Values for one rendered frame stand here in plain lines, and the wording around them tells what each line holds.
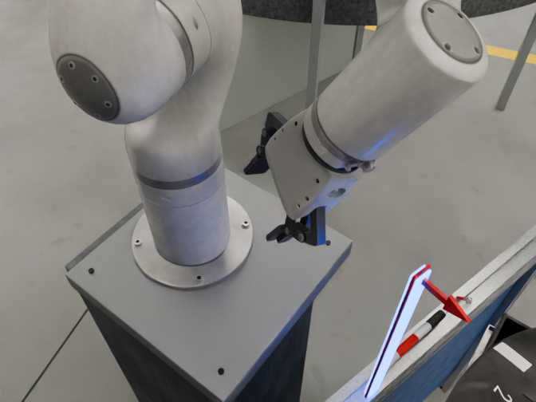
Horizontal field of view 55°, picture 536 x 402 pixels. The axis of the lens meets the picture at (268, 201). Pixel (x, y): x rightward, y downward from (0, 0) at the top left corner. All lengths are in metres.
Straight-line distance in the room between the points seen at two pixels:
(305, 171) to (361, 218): 1.59
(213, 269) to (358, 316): 1.14
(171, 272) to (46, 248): 1.41
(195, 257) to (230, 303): 0.08
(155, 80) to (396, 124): 0.22
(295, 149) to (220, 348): 0.31
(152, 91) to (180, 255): 0.33
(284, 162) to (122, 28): 0.22
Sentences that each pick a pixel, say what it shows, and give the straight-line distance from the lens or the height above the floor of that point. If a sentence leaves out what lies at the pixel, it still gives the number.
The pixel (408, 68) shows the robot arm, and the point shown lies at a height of 1.40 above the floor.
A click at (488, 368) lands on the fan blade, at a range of 0.53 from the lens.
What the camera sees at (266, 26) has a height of 0.45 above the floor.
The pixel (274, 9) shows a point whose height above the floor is 0.59.
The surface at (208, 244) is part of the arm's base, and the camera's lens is 0.75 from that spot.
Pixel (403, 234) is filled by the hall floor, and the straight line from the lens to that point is 2.09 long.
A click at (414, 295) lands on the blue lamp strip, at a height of 1.16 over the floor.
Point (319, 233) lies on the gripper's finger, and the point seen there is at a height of 1.18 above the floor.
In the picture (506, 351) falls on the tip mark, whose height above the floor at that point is 1.16.
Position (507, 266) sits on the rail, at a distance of 1.00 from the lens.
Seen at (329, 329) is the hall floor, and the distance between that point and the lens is 1.82.
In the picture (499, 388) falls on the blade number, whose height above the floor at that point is 1.18.
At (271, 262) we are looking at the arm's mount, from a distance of 0.79.
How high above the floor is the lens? 1.62
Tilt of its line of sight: 50 degrees down
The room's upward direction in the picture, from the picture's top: straight up
